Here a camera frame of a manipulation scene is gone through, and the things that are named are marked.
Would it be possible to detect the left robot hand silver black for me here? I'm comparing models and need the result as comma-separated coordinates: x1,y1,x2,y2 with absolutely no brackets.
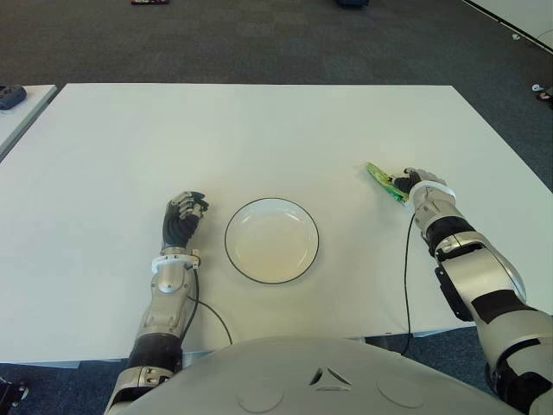
161,190,211,252

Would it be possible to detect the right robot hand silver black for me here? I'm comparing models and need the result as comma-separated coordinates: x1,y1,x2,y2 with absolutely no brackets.
391,167,448,196

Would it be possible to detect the green toothpaste tube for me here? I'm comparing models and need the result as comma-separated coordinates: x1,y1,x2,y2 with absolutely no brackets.
365,161,410,204

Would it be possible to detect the white plate black rim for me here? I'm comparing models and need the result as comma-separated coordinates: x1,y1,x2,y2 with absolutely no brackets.
223,196,321,286

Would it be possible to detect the white side table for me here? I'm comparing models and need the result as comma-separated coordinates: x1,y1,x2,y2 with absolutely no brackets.
0,84,59,162

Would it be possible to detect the white table black edge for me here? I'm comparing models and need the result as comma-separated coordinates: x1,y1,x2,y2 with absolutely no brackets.
459,0,553,52

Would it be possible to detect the dark handheld controller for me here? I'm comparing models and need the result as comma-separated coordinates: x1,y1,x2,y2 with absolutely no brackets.
0,84,28,111

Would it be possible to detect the grey robot torso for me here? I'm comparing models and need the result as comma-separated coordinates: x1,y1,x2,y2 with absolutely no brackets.
112,335,537,415

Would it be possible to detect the black metal stand part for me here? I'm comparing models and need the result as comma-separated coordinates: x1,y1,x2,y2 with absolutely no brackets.
0,374,30,411

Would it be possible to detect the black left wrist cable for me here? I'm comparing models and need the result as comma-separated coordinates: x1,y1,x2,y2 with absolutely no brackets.
181,264,235,347

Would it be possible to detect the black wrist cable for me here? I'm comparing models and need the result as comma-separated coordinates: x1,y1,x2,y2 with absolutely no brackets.
181,264,235,347
398,210,415,358

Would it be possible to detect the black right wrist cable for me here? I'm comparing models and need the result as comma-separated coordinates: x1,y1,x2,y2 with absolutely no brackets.
398,210,415,358

